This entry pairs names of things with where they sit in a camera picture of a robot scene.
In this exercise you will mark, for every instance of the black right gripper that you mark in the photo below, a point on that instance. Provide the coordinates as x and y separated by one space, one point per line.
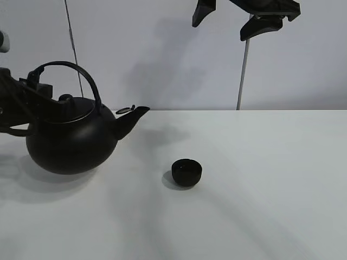
267 15

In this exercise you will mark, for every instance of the small black teacup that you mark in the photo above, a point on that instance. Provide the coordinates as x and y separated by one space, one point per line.
186 172

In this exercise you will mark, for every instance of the black teapot with handle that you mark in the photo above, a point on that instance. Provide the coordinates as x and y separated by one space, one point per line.
73 135

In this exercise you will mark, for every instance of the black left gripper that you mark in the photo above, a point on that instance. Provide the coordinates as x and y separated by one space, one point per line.
22 106

